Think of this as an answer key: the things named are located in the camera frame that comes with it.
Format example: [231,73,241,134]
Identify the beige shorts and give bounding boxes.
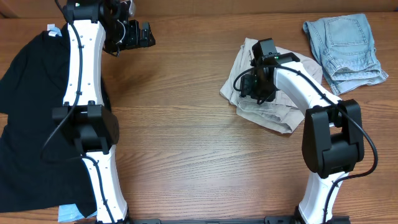
[220,38,304,134]

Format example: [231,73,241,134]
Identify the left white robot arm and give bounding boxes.
[52,1,155,223]

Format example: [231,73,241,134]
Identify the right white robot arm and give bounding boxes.
[233,52,364,223]

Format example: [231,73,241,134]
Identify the folded light blue jeans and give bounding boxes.
[303,14,388,95]

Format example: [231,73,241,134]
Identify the black t-shirt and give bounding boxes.
[1,27,96,218]

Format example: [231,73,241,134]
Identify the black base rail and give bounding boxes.
[130,214,351,224]

